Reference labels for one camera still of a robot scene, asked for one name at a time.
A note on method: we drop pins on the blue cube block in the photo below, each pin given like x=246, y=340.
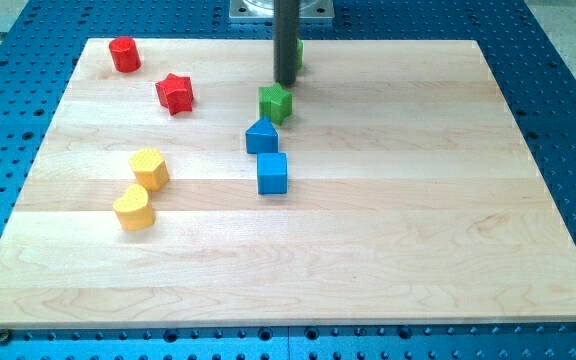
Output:
x=272, y=174

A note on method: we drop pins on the light wooden board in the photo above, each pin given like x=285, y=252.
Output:
x=412, y=197

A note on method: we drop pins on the left board stop screw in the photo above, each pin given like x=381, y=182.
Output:
x=5, y=336

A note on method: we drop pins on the blue triangle block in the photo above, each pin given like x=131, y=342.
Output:
x=261, y=137

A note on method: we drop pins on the green star block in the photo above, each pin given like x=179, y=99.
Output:
x=275, y=103

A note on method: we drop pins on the yellow hexagon block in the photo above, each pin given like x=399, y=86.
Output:
x=149, y=168

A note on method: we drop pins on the green block behind rod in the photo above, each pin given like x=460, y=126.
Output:
x=299, y=54

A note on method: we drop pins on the red star block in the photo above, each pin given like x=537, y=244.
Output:
x=175, y=93

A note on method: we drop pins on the yellow heart block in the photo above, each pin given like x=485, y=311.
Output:
x=134, y=209

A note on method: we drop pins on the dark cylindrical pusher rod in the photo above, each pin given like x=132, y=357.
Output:
x=285, y=41

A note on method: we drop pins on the red cylinder block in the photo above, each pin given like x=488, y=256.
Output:
x=124, y=54

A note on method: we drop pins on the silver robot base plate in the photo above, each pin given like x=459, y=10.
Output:
x=258, y=10

